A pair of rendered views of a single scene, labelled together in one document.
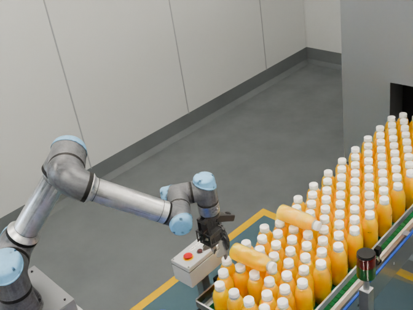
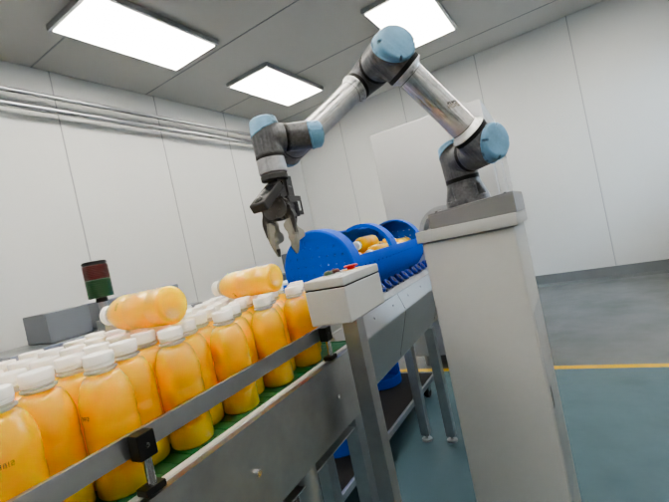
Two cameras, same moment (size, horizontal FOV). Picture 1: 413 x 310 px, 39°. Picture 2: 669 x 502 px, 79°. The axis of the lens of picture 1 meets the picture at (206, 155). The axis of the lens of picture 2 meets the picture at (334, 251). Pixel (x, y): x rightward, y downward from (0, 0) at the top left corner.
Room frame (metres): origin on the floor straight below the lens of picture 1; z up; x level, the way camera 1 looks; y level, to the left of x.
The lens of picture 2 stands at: (2.76, -0.21, 1.17)
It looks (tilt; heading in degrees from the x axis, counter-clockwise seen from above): 1 degrees down; 161
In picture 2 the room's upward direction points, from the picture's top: 12 degrees counter-clockwise
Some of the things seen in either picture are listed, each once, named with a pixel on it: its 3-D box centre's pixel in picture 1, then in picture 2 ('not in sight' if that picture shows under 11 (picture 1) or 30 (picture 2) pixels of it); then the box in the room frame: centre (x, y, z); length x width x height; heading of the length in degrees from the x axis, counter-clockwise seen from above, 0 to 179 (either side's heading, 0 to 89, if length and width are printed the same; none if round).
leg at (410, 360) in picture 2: not in sight; (415, 384); (0.74, 0.78, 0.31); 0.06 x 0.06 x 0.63; 43
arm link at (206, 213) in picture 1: (209, 208); (271, 168); (1.71, 0.02, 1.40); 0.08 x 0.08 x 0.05
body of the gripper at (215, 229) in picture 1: (210, 227); (280, 197); (1.71, 0.03, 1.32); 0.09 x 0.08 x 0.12; 133
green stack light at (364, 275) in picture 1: (365, 269); (100, 288); (1.50, -0.47, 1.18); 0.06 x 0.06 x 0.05
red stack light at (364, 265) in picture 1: (365, 259); (96, 272); (1.50, -0.47, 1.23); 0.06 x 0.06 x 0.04
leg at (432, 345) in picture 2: not in sight; (440, 384); (0.85, 0.87, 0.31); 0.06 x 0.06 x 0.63; 43
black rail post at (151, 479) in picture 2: not in sight; (145, 461); (2.16, -0.33, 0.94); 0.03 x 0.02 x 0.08; 133
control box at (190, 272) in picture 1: (198, 259); (346, 292); (1.86, 0.10, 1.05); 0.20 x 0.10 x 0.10; 133
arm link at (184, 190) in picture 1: (177, 197); (301, 137); (1.69, 0.12, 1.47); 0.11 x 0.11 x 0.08; 2
